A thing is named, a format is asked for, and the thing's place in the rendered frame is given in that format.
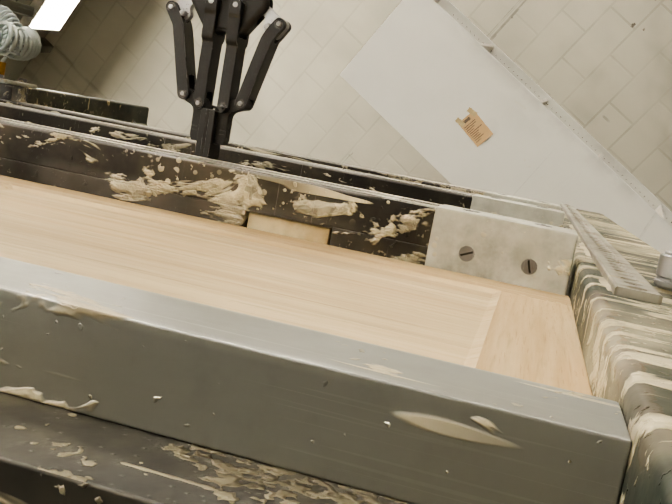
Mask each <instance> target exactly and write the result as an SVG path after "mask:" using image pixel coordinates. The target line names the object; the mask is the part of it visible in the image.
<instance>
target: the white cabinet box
mask: <svg viewBox="0 0 672 504"><path fill-rule="evenodd" d="M340 76H341V77H342V78H343V79H344V80H345V81H346V82H347V83H349V84H350V85H351V86H352V87H353V88H354V89H355V90H356V91H357V92H358V93H359V94H360V95H361V96H362V97H363V98H364V99H365V100H366V101H367V102H368V103H369V104H370V105H371V106H372V107H373V108H374V109H375V110H376V111H377V112H378V113H379V114H380V115H381V116H382V117H383V118H384V119H385V120H386V121H387V122H388V123H389V124H390V125H391V126H392V127H393V128H394V129H395V130H396V131H398V132H399V133H400V134H401V135H402V136H403V137H404V138H405V139H406V140H407V141H408V142H409V143H410V144H411V145H412V146H413V147H414V148H415V149H416V150H417V151H418V152H419V153H420V154H421V155H422V156H423V157H424V158H425V159H426V160H427V161H428V162H429V163H430V164H431V165H432V166H433V167H434V168H435V169H436V170H437V171H438V172H439V173H440V174H441V175H442V176H443V177H444V178H446V179H447V180H448V181H449V182H450V183H451V184H452V185H456V186H461V187H467V188H472V189H477V190H482V191H490V192H495V193H500V194H505V195H511V196H516V197H521V198H526V199H531V200H536V201H542V202H547V203H552V204H557V205H560V204H561V203H562V204H568V205H572V206H573V207H574V208H575V209H580V210H586V211H591V212H596V213H601V214H603V215H604V216H606V217H607V218H609V219H610V220H612V221H613V222H615V223H616V224H618V225H619V226H621V227H622V228H624V229H626V230H627V231H629V232H630V233H632V234H633V235H635V236H636V237H638V238H639V239H641V240H642V241H644V242H645V243H647V244H648V245H650V246H651V247H653V248H654V249H656V250H657V251H659V252H660V253H665V251H666V250H669V251H672V212H671V211H670V210H669V209H668V208H667V207H666V206H665V205H664V204H663V203H662V202H661V201H660V200H659V199H657V198H656V197H655V196H654V195H653V194H652V193H651V192H650V191H649V190H648V189H647V188H646V187H645V186H644V185H643V184H642V183H641V182H640V181H639V180H637V179H636V178H635V177H634V176H633V175H632V174H631V173H630V172H629V171H628V170H627V169H626V168H625V167H624V166H623V165H622V164H621V163H620V162H619V161H617V160H616V159H615V158H614V157H613V156H612V155H611V154H610V153H609V152H608V151H607V150H606V149H605V148H604V147H603V146H602V145H601V144H600V143H599V142H597V141H596V140H595V139H594V138H593V137H592V136H591V135H590V134H589V133H588V132H587V131H586V130H585V129H584V128H583V127H582V126H581V125H580V124H579V123H577V122H576V121H575V120H574V119H573V118H572V117H571V116H570V115H569V114H568V113H567V112H566V111H565V110H564V109H563V108H562V107H561V106H560V105H559V104H557V103H556V102H555V101H554V100H553V99H552V98H551V97H550V96H549V95H548V94H547V93H546V92H545V91H544V90H543V89H542V88H541V87H540V86H539V85H537V84H536V83H535V82H534V81H533V80H532V79H531V78H530V77H529V76H528V75H527V74H526V73H525V72H524V71H523V70H522V69H521V68H520V67H519V66H517V65H516V64H515V63H514V62H513V61H512V60H511V59H510V58H509V57H508V56H507V55H506V54H505V53H504V52H503V51H502V50H501V49H500V48H499V47H497V46H496V45H495V44H494V43H493V42H492V41H491V40H490V39H489V38H488V37H487V36H486V35H485V34H484V33H483V32H482V31H481V30H480V29H479V28H477V27H476V26H475V25H474V24H473V23H472V22H471V21H470V20H469V19H468V18H467V17H466V16H465V15H464V14H463V13H462V12H461V11H460V10H459V9H457V8H456V7H455V6H454V5H453V4H452V3H451V2H450V1H449V0H402V1H401V3H400V4H399V5H398V6H397V7H396V8H395V10H394V11H393V12H392V13H391V14H390V16H389V17H388V18H387V19H386V20H385V21H384V23H383V24H382V25H381V26H380V27H379V29H378V30H377V31H376V32H375V33H374V34H373V36H372V37H371V38H370V39H369V40H368V42H367V43H366V44H365V45H364V46H363V48H362V49H361V50H360V51H359V52H358V53H357V55H356V56H355V57H354V58H353V59H352V61H351V62H350V63H349V64H348V65H347V66H346V68H345V69H344V70H343V71H342V72H341V74H340Z"/></svg>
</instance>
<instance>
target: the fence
mask: <svg viewBox="0 0 672 504"><path fill-rule="evenodd" d="M0 392H4V393H8V394H11V395H15V396H19V397H23V398H26V399H30V400H34V401H37V402H41V403H45V404H48V405H52V406H56V407H59V408H63V409H67V410H71V411H74V412H78V413H82V414H85V415H89V416H93V417H96V418H100V419H104V420H107V421H111V422H115V423H118V424H122V425H126V426H130V427H133V428H137V429H141V430H144V431H148V432H152V433H155V434H159V435H163V436H166V437H170V438H174V439H177V440H181V441H185V442H189V443H192V444H196V445H200V446H203V447H207V448H211V449H214V450H218V451H222V452H225V453H229V454H233V455H236V456H240V457H244V458H248V459H251V460H255V461H259V462H262V463H266V464H270V465H273V466H277V467H281V468H284V469H288V470H292V471H296V472H299V473H303V474H307V475H310V476H314V477H318V478H321V479H325V480H329V481H332V482H336V483H340V484H343V485H347V486H351V487H355V488H358V489H362V490H366V491H369V492H373V493H377V494H380V495H384V496H388V497H391V498H395V499H399V500H402V501H406V502H410V503H414V504H618V501H619V497H620V493H621V489H622V484H623V480H624V476H625V472H626V468H627V463H628V459H629V455H630V451H631V447H632V440H631V437H630V434H629V432H628V429H627V426H626V423H625V420H624V417H623V414H622V411H621V408H620V405H619V403H618V402H616V401H612V400H608V399H604V398H600V397H595V396H591V395H587V394H583V393H578V392H574V391H570V390H566V389H561V388H557V387H553V386H549V385H544V384H540V383H536V382H532V381H527V380H523V379H519V378H515V377H510V376H506V375H502V374H498V373H493V372H489V371H485V370H481V369H476V368H472V367H468V366H464V365H459V364H455V363H451V362H447V361H442V360H438V359H434V358H430V357H425V356H421V355H417V354H413V353H408V352H404V351H400V350H396V349H391V348H387V347H383V346H379V345H374V344H370V343H366V342H362V341H357V340H353V339H349V338H345V337H340V336H336V335H332V334H328V333H323V332H319V331H315V330H311V329H306V328H302V327H298V326H294V325H289V324H285V323H281V322H277V321H272V320H268V319H264V318H260V317H255V316H251V315H247V314H243V313H238V312H234V311H230V310H226V309H221V308H217V307H213V306H209V305H204V304H200V303H196V302H192V301H187V300H183V299H179V298H175V297H170V296H166V295H162V294H158V293H153V292H149V291H145V290H141V289H136V288H132V287H128V286H124V285H119V284H115V283H111V282H107V281H102V280H98V279H94V278H90V277H85V276H81V275H77V274H73V273H68V272H64V271H60V270H56V269H51V268H47V267H43V266H39V265H34V264H30V263H26V262H22V261H17V260H13V259H9V258H5V257H0Z"/></svg>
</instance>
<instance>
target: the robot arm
mask: <svg viewBox="0 0 672 504"><path fill-rule="evenodd" d="M194 8H195V10H196V12H197V14H198V16H199V18H200V21H201V23H202V25H203V27H202V33H201V37H202V46H201V53H200V59H199V65H198V72H197V78H196V69H195V53H194V38H193V27H192V23H191V20H192V18H193V17H194V13H193V9H194ZM166 10H167V12H168V15H169V17H170V20H171V22H172V24H173V38H174V52H175V67H176V82H177V95H178V97H179V98H180V99H183V100H185V101H187V102H188V103H190V104H191V105H192V107H193V116H192V122H191V124H192V125H191V129H190V138H191V140H196V148H195V154H194V155H195V156H200V157H205V158H210V159H215V160H218V158H219V152H220V145H222V146H227V144H228V143H229V140H230V133H231V127H232V121H233V117H234V115H235V114H236V113H238V112H243V111H250V110H252V108H253V106H254V104H255V101H256V99H257V96H258V94H259V91H260V89H261V87H262V84H263V82H264V79H265V77H266V74H267V72H268V69H269V67H270V64H271V62H272V60H273V57H274V55H275V52H276V50H277V47H278V45H279V43H280V42H281V41H282V40H283V39H284V38H285V36H286V35H287V34H288V33H289V32H290V31H291V24H290V23H289V22H288V21H286V20H284V19H282V18H281V17H280V16H279V15H278V14H277V13H276V12H275V11H274V10H273V1H272V0H179V1H177V2H175V1H168V2H167V4H166ZM264 19H265V23H264V25H263V30H264V31H265V32H264V33H263V35H262V36H261V38H260V41H259V43H258V45H257V48H256V50H255V53H254V55H253V58H252V60H251V63H250V65H249V68H248V70H247V73H246V75H245V78H244V80H243V83H242V85H241V88H240V90H239V87H240V80H241V74H242V68H243V61H244V55H245V49H246V48H247V46H248V41H249V35H250V34H251V33H252V32H253V31H254V30H255V29H256V27H257V26H258V25H259V24H260V23H261V22H262V21H263V20H264ZM225 34H226V38H225ZM224 40H225V41H226V50H225V57H224V63H223V70H222V76H221V83H220V89H219V96H218V102H217V106H215V105H212V104H213V97H214V91H215V85H216V79H217V72H218V66H219V60H220V54H221V48H222V44H223V43H224ZM213 108H214V109H215V110H214V109H213Z"/></svg>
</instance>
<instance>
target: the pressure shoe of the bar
mask: <svg viewBox="0 0 672 504"><path fill-rule="evenodd" d="M247 228H251V229H256V230H261V231H265V232H270V233H275V234H280V235H284V236H289V237H294V238H298V239H303V240H308V241H312V242H317V243H322V244H326V245H329V244H330V238H331V233H332V228H328V227H323V226H319V225H314V224H309V223H304V222H300V221H295V220H290V219H285V218H280V217H276V216H271V215H266V214H261V213H257V212H250V213H249V216H248V222H247Z"/></svg>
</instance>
